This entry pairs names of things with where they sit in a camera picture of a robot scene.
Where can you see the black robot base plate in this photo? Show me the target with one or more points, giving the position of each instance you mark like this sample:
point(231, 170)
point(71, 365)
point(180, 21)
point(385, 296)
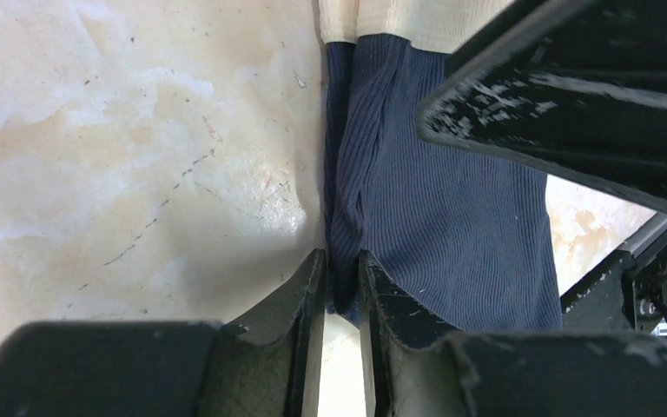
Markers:
point(623, 292)

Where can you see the aluminium frame rail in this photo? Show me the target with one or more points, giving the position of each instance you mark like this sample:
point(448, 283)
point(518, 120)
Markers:
point(638, 242)

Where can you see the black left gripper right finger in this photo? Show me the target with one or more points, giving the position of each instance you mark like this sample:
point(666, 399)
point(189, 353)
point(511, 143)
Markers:
point(415, 364)

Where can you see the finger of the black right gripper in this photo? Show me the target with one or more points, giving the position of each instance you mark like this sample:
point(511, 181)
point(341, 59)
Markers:
point(577, 89)

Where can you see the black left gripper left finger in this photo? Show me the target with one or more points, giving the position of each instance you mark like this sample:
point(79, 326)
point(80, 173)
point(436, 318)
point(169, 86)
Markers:
point(266, 362)

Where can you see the navy underwear cream waistband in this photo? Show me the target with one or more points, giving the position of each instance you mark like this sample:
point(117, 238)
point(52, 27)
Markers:
point(466, 235)

